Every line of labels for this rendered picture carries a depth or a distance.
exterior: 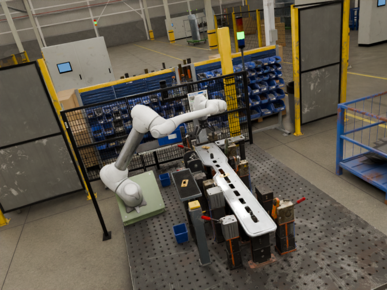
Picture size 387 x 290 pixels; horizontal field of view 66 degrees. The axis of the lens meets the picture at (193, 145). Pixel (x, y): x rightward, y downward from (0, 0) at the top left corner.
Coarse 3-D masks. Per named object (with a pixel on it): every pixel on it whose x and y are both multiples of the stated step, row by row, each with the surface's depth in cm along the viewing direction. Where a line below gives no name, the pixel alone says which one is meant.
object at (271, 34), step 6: (264, 0) 626; (270, 0) 620; (264, 6) 632; (270, 6) 625; (264, 12) 638; (270, 12) 629; (264, 18) 644; (270, 18) 634; (270, 24) 636; (270, 30) 637; (276, 30) 638; (270, 36) 643; (276, 36) 642; (270, 42) 652
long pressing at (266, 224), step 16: (208, 144) 292; (208, 160) 262; (224, 160) 257; (224, 192) 212; (240, 192) 209; (240, 208) 192; (256, 208) 190; (240, 224) 180; (256, 224) 176; (272, 224) 174
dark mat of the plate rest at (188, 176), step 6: (174, 174) 215; (180, 174) 214; (186, 174) 212; (174, 180) 207; (180, 180) 206; (192, 180) 203; (180, 186) 199; (186, 186) 197; (192, 186) 196; (180, 192) 192; (186, 192) 191; (192, 192) 190; (198, 192) 189; (180, 198) 186
